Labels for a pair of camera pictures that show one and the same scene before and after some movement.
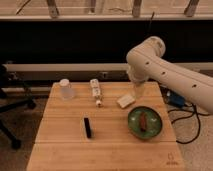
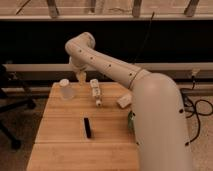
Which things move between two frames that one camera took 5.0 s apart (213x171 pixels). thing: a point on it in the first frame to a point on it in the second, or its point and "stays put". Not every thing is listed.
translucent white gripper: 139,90 to 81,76
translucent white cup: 66,89 stays put
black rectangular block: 87,127 stays put
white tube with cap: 96,92 stays put
